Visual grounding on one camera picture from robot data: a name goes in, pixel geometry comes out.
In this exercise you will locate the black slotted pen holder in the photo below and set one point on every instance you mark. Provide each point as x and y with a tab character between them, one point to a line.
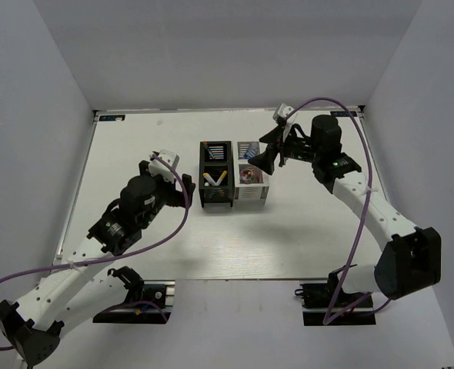
224	193

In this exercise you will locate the blue corner label sticker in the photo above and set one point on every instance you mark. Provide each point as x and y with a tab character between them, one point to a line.
341	114

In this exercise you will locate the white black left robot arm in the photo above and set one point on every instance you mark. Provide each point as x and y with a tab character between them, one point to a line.
87	284

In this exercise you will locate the pink capped glue bottle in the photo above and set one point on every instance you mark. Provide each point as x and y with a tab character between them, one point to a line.
250	175

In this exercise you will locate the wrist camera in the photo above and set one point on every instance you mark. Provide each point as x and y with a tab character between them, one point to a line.
160	164
282	119

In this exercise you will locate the small blue capped bottle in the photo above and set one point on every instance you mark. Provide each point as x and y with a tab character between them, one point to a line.
252	150

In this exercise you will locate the left blue corner label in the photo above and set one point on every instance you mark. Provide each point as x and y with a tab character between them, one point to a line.
111	118

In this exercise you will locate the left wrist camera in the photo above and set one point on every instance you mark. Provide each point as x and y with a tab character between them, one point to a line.
160	164

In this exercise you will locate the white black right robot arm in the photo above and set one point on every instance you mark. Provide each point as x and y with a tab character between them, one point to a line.
410	258

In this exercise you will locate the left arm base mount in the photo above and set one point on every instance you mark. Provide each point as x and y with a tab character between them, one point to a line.
152	304

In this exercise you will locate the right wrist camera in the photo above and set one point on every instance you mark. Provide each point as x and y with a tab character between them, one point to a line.
282	119

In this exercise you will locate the white slotted pen holder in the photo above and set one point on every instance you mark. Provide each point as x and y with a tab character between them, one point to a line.
248	194

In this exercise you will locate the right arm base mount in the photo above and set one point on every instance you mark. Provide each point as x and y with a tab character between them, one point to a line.
316	296

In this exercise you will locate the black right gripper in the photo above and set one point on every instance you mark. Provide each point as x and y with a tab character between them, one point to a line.
265	161

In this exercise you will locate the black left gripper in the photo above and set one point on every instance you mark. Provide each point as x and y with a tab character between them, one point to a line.
176	197

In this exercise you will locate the yellow capped white marker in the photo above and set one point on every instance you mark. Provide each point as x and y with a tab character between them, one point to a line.
221	178

